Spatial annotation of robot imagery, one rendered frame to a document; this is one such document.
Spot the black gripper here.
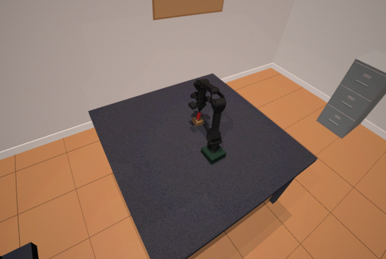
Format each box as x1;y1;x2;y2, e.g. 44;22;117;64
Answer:
188;94;210;111

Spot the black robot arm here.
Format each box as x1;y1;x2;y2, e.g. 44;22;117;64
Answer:
190;79;227;153

